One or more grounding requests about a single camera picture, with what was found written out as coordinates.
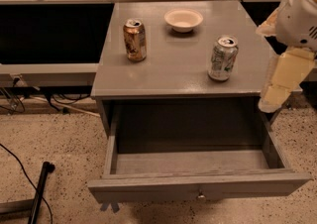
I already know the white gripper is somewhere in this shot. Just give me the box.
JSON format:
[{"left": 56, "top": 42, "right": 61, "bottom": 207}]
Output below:
[{"left": 256, "top": 0, "right": 317, "bottom": 113}]

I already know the orange soda can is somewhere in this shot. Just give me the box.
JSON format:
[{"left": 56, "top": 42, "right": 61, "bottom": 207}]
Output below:
[{"left": 123, "top": 18, "right": 147, "bottom": 62}]

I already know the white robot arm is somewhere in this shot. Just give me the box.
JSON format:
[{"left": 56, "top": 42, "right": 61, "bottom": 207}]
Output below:
[{"left": 257, "top": 0, "right": 317, "bottom": 113}]

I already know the green white soda can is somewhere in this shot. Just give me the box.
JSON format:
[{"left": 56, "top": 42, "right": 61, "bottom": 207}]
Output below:
[{"left": 208, "top": 35, "right": 239, "bottom": 81}]

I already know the open grey top drawer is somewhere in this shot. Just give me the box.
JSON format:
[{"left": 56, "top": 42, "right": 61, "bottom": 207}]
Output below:
[{"left": 87, "top": 102, "right": 313, "bottom": 204}]

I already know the white bowl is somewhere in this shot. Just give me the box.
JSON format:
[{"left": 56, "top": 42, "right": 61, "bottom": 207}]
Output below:
[{"left": 164, "top": 9, "right": 203, "bottom": 33}]

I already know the grey cabinet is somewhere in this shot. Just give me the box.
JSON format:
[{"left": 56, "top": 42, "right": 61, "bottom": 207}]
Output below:
[{"left": 92, "top": 1, "right": 274, "bottom": 132}]

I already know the black metal stand leg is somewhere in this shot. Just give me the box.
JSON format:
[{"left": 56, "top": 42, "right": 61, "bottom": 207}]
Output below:
[{"left": 0, "top": 162, "right": 54, "bottom": 224}]

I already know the grey window rail frame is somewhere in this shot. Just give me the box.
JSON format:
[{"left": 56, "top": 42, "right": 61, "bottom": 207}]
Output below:
[{"left": 0, "top": 0, "right": 278, "bottom": 87}]

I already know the cable bundle under rail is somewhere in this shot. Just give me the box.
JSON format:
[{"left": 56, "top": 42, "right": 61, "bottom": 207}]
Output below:
[{"left": 0, "top": 75, "right": 100, "bottom": 118}]

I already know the black floor cable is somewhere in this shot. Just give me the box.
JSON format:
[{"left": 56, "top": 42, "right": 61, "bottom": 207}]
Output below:
[{"left": 0, "top": 143, "right": 53, "bottom": 224}]

